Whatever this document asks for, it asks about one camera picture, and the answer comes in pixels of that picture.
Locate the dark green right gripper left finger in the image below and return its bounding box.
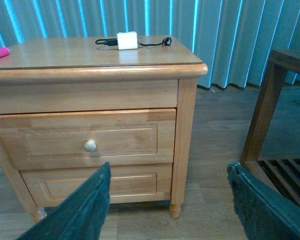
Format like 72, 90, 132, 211
18, 162, 111, 240

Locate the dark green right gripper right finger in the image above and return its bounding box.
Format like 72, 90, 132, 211
227, 162, 300, 240

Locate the round wooden drawer knob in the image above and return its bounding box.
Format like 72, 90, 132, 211
84, 139, 97, 153

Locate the wooden drawer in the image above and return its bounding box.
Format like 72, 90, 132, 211
0, 108, 176, 170
21, 163, 172, 207

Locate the dark wooden side table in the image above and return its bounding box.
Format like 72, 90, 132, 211
240, 48, 300, 213

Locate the light wooden nightstand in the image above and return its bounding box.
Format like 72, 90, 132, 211
0, 36, 208, 221

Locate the grey pleated curtain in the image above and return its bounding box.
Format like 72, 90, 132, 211
0, 0, 300, 88

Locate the white charger block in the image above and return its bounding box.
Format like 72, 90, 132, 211
117, 31, 138, 51

